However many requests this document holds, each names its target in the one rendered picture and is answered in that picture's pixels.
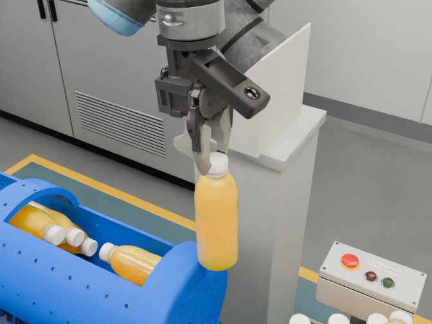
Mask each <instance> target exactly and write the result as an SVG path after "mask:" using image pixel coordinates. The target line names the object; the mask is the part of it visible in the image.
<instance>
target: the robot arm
mask: <svg viewBox="0 0 432 324"><path fill-rule="evenodd" d="M274 1H275V0H87V3H88V5H89V7H90V9H91V11H92V12H93V13H94V14H95V16H96V17H97V18H98V19H99V20H100V21H101V22H102V23H103V24H105V25H106V27H108V28H109V29H111V30H112V31H114V32H116V33H118V34H119V35H122V36H125V37H130V36H133V35H134V34H135V33H136V32H137V31H138V30H140V29H141V28H144V27H145V24H146V23H147V22H148V21H149V20H150V19H151V18H152V17H153V16H154V15H155V14H156V13H157V18H158V23H159V33H160V35H157V45H158V46H166V55H167V60H168V66H167V67H165V68H163V69H165V71H164V72H162V71H163V69H162V70H161V74H160V77H158V78H156V79H155V85H156V94H157V102H158V107H159V112H161V113H165V114H169V115H170V116H172V117H175V118H182V117H183V116H187V117H186V122H185V124H184V134H182V135H179V136H176V137H175V138H174V147H175V148H176V149H177V150H178V151H180V152H182V153H183V154H185V155H187V156H188V157H190V158H192V159H193V160H194V162H195V164H196V167H197V169H198V171H199V172H200V173H201V175H202V176H205V175H206V174H207V173H208V171H209V169H210V167H211V165H212V164H211V162H210V153H211V151H210V138H211V139H213V140H215V141H216V142H217V152H221V153H223V154H225V155H226V154H227V152H228V146H229V143H230V137H231V128H232V126H233V109H234V110H236V111H237V112H238V113H239V114H241V115H242V116H243V117H244V118H245V119H247V120H249V119H251V118H252V117H254V116H255V115H256V114H258V113H259V112H260V111H262V110H263V109H265V108H266V106H267V104H268V103H269V101H270V99H271V96H270V95H269V94H268V93H267V92H266V91H264V90H263V89H262V88H261V87H259V86H258V85H257V84H255V83H254V82H253V81H252V80H251V79H249V78H248V77H247V76H246V75H245V74H244V73H246V72H247V71H248V70H249V69H250V68H252V67H253V66H254V65H255V64H256V63H257V62H258V60H259V59H262V58H263V57H264V56H266V55H267V54H268V53H270V52H271V51H273V50H274V49H275V48H276V47H277V46H279V45H280V44H281V43H283V42H284V41H286V40H287V39H288V38H287V37H286V36H285V34H284V33H282V32H280V31H278V30H277V29H275V28H273V27H272V26H270V25H268V24H267V23H266V22H265V21H264V20H263V18H261V16H260V14H261V13H262V12H263V11H264V10H265V9H266V8H267V7H268V6H269V5H271V4H272V3H273V2H274ZM213 46H216V47H217V49H218V50H219V51H220V52H221V53H222V55H223V56H224V57H225V59H224V58H223V57H222V56H220V55H219V54H218V53H217V52H216V51H214V50H213V49H211V47H213ZM208 48H210V49H208ZM168 76H169V77H168ZM165 77H166V79H164V80H163V78H165ZM159 92H160V94H159ZM160 96H161V99H160Z"/></svg>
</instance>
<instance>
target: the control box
mask: <svg viewBox="0 0 432 324"><path fill-rule="evenodd" d="M348 253H350V254H353V255H355V256H356V257H357V258H358V259H359V264H358V265H357V266H355V267H348V266H347V265H345V264H344V263H343V262H342V256H343V255H345V254H348ZM369 260H370V261H369ZM371 261H372V263H371ZM370 263H371V264H370ZM375 263H376V264H378V265H377V266H376V264H375ZM381 267H383V268H381ZM387 267H388V268H387ZM390 268H391V270H390ZM386 269H387V270H388V271H387V270H386ZM389 270H390V271H389ZM393 270H394V271H393ZM368 271H373V272H375V273H376V275H377V278H376V279H375V280H369V279H367V278H366V273H367V272H368ZM392 271H393V272H392ZM395 271H396V272H397V274H396V272H395ZM398 271H400V272H399V273H400V274H399V273H398ZM426 276H427V274H425V273H422V272H420V271H416V270H414V269H411V268H408V267H406V266H403V265H400V264H397V263H395V262H392V261H389V260H386V259H384V258H381V257H378V256H375V255H372V254H370V253H367V252H364V251H361V250H359V249H356V248H354V247H350V246H348V245H345V244H342V243H340V242H336V241H335V242H334V243H333V245H332V247H331V249H330V251H329V253H328V255H327V257H326V259H325V261H324V263H323V265H322V266H321V268H320V270H319V277H318V284H317V288H316V295H315V300H316V301H318V302H320V303H323V304H325V305H328V306H330V307H333V308H335V309H337V310H339V311H342V312H345V313H347V314H349V315H351V316H354V317H357V318H359V319H361V320H364V321H366V322H367V321H368V317H369V316H370V315H371V314H375V313H377V314H382V315H383V316H385V317H386V318H387V319H388V320H389V318H390V316H391V314H392V313H393V312H394V311H402V312H405V313H406V314H408V315H409V316H410V317H411V318H412V320H413V318H414V315H415V312H416V310H417V307H418V304H419V300H420V296H421V294H422V290H423V287H424V283H425V280H426ZM386 277H389V278H391V279H392V280H393V281H394V285H393V286H392V287H387V286H385V285H384V284H383V279H384V278H386Z"/></svg>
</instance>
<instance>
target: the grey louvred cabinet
mask: <svg viewBox="0 0 432 324"><path fill-rule="evenodd" d="M157 35H160V33H159V23H158V14H157V13H156V14H155V15H154V16H153V17H152V18H151V19H150V20H149V21H148V22H147V23H146V24H145V27H144V28H141V29H140V30H138V31H137V32H136V33H135V34H134V35H133V36H130V37H125V36H122V35H119V34H118V33H116V32H114V31H112V30H111V29H109V28H108V27H106V25H105V24H103V23H102V22H101V21H100V20H99V19H98V18H97V17H96V16H95V14H94V13H93V12H92V11H91V9H90V7H89V5H88V3H87V0H0V116H1V117H3V118H6V119H8V120H12V121H13V122H16V123H19V124H21V125H24V126H27V127H29V128H31V129H34V130H36V131H39V132H42V133H45V134H47V135H50V136H53V137H54V138H57V139H60V140H62V141H65V142H68V143H70V144H72V145H76V146H78V147H80V148H83V149H86V150H88V151H91V152H94V153H95V154H99V155H101V156H103V157H106V158H109V159H111V160H114V161H117V162H119V163H121V164H124V165H127V166H129V167H132V168H135V169H137V170H140V171H142V172H144V173H147V174H150V175H152V176H155V177H158V178H160V179H163V180H165V181H168V182H170V183H173V184H175V185H178V186H181V187H183V188H186V189H188V190H191V191H193V192H195V167H194V160H193V159H192V158H190V157H188V156H187V155H185V154H183V153H182V152H180V151H178V150H177V149H176V148H175V147H174V138H175V137H176V136H179V135H182V134H184V132H185V122H186V117H187V116H183V117H182V118H175V117H172V116H170V115H169V114H165V113H162V112H159V107H158V99H157V94H156V85H155V79H156V78H158V77H160V74H161V70H162V69H163V68H165V67H167V66H168V60H167V51H166V46H158V41H157Z"/></svg>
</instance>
